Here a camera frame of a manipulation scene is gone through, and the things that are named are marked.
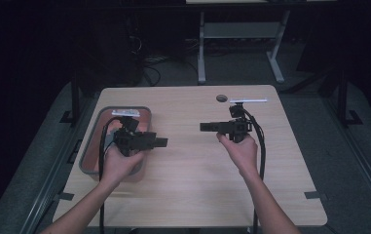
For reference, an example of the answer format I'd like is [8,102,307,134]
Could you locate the person's left hand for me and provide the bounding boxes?
[99,147,147,190]

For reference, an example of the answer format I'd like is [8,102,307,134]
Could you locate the pink basin with grey rim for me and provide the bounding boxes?
[79,105,153,183]

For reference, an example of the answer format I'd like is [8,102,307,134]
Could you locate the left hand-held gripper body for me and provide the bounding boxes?
[111,109,157,157]

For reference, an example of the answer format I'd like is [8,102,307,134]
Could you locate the black tape strip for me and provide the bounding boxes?
[54,192,75,202]
[304,191,329,200]

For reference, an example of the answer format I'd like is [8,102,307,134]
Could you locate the grey metal rail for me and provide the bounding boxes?
[321,97,371,225]
[19,94,101,234]

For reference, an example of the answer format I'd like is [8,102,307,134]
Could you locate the left hand-held gripper black cable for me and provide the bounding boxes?
[97,116,123,234]

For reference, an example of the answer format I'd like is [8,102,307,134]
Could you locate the black metal stand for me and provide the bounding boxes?
[335,66,364,128]
[59,69,81,126]

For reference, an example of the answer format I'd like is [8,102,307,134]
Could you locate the right hand-held gripper black cable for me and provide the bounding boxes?
[241,106,268,234]

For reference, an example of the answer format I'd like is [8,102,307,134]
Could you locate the bundle of floor cables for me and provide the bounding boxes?
[140,56,171,87]

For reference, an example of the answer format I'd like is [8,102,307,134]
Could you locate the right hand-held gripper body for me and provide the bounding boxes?
[219,97,268,143]

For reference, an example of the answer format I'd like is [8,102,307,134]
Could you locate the person's right hand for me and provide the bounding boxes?
[216,132,259,178]

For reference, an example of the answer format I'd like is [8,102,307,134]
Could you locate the hand-held gripper black cable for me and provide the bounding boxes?
[97,116,123,234]
[241,106,268,234]

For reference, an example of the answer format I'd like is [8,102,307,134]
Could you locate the white metal table frame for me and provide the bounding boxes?
[197,9,291,85]

